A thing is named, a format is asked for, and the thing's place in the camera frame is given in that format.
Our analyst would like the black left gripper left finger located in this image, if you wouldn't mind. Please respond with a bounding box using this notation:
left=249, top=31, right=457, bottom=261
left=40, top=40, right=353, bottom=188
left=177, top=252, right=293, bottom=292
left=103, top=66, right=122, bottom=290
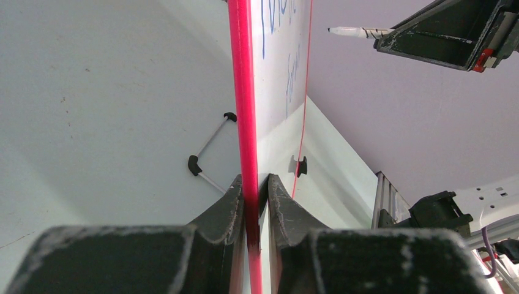
left=6, top=175, right=244, bottom=293

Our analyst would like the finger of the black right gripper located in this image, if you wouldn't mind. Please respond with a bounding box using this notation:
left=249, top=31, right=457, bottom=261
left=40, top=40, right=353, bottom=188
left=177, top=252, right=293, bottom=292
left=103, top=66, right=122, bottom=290
left=373, top=0, right=518, bottom=71

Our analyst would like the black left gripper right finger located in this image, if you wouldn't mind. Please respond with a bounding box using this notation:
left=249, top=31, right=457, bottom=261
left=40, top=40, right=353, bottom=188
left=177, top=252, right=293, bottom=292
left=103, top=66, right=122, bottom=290
left=267, top=174, right=493, bottom=293

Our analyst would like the pink framed whiteboard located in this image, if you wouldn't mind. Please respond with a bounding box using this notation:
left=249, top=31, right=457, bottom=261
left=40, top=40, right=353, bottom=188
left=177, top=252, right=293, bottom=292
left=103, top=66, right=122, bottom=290
left=228, top=1, right=313, bottom=293

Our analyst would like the black whiteboard right foot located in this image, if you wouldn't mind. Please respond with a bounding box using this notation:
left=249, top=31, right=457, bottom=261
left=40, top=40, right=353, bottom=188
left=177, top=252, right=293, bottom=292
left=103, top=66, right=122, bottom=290
left=295, top=156, right=308, bottom=178

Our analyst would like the aluminium frame profile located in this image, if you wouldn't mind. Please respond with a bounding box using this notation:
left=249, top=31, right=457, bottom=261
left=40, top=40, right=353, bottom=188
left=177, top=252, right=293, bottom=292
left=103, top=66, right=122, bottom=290
left=372, top=171, right=411, bottom=229

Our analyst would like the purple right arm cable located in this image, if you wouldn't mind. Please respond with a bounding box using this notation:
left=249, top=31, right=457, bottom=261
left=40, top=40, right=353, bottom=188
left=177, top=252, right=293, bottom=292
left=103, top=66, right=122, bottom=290
left=480, top=226, right=498, bottom=280

